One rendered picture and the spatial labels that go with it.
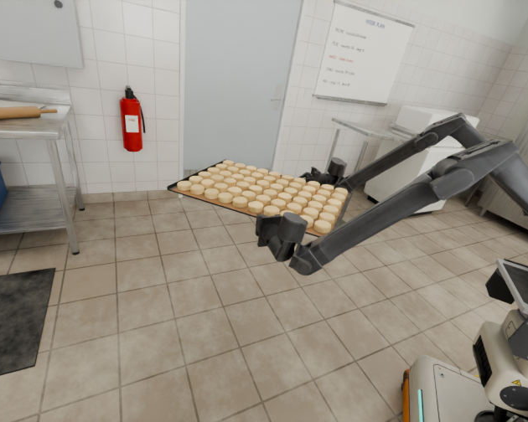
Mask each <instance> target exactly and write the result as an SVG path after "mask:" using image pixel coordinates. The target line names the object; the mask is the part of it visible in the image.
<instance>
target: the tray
mask: <svg viewBox="0 0 528 422"><path fill-rule="evenodd" d="M225 160H226V159H225ZM225 160H223V161H225ZM223 161H221V162H218V163H216V164H214V165H212V166H210V167H215V166H216V165H217V164H223ZM210 167H207V168H206V169H204V170H201V171H199V172H208V168H210ZM199 172H197V173H195V174H193V175H190V176H188V177H186V178H184V179H182V180H179V181H177V182H176V183H173V184H171V185H168V186H167V190H168V191H171V192H174V193H179V192H176V191H174V190H172V189H174V188H176V187H177V186H178V185H177V183H178V182H180V181H189V178H190V177H192V176H199ZM348 193H349V194H348V197H347V199H346V200H345V202H344V206H343V208H342V209H341V211H340V213H339V217H338V218H337V220H336V222H335V225H334V227H333V229H332V231H333V230H334V229H337V228H338V227H339V225H340V223H341V221H342V218H343V217H344V213H345V211H346V209H347V207H348V204H349V201H350V199H351V197H352V195H353V193H350V192H348ZM179 194H182V195H184V196H187V197H191V198H195V197H192V196H189V195H187V194H183V193H179ZM195 199H198V200H200V201H204V202H206V203H211V202H208V201H205V200H203V199H200V198H195ZM211 204H213V205H217V206H220V207H222V208H227V207H225V206H221V205H219V204H216V203H211ZM227 209H229V210H233V211H236V212H238V213H241V214H246V213H243V212H241V211H238V210H234V209H232V208H227ZM246 215H249V216H251V217H254V218H256V216H254V215H251V214H246Z"/></svg>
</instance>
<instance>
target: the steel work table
mask: <svg viewBox="0 0 528 422"><path fill-rule="evenodd" d="M0 100H6V101H15V102H23V103H31V104H39V105H46V107H44V108H42V109H40V110H44V109H56V110H57V111H58V112H57V113H43V114H40V117H29V118H13V119H0V139H38V140H46V142H47V147H48V150H49V157H50V161H51V164H52V168H53V172H54V179H55V182H56V187H57V188H30V189H9V190H7V191H8V194H7V196H6V198H5V199H4V201H3V204H2V206H1V208H0V234H14V233H23V232H32V231H41V230H50V229H66V230H67V234H68V238H69V242H70V248H71V252H72V254H73V255H78V254H79V253H80V251H79V246H78V242H77V238H76V234H75V226H74V223H73V219H72V209H73V204H74V200H75V194H76V198H77V203H78V207H79V210H80V211H83V210H85V205H84V201H83V196H82V192H81V186H80V178H79V173H78V168H77V164H76V160H75V151H74V146H73V142H72V136H71V132H70V123H69V117H70V113H71V112H72V107H71V102H70V93H69V91H68V90H51V89H41V88H32V87H22V86H12V85H0ZM63 132H64V134H65V142H66V146H67V151H68V155H69V159H70V168H71V172H72V177H73V181H74V185H75V186H74V187H70V188H67V187H66V186H65V180H64V175H63V171H62V167H61V163H60V155H59V152H58V147H57V143H56V140H59V139H60V138H61V135H62V133H63Z"/></svg>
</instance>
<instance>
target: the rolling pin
mask: <svg viewBox="0 0 528 422"><path fill-rule="evenodd" d="M57 112H58V111H57V110H56V109H44V110H40V109H39V108H38V107H37V106H12V107H0V119H13V118H29V117H40V114H43V113H57Z"/></svg>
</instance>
